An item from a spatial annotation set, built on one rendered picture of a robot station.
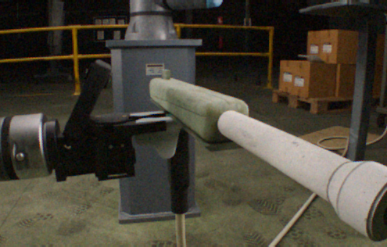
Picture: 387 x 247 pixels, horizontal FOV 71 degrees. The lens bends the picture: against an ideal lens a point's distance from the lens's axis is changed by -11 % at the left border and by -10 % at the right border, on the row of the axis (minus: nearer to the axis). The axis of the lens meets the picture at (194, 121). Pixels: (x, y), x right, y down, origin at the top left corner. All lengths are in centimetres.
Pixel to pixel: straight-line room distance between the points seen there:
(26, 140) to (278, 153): 32
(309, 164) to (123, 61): 85
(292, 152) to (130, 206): 96
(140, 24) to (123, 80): 20
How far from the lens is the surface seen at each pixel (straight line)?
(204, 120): 27
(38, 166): 42
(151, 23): 104
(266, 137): 20
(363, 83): 136
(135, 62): 97
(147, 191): 108
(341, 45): 346
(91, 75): 41
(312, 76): 321
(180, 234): 53
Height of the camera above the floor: 60
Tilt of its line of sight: 13 degrees down
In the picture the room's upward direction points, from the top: straight up
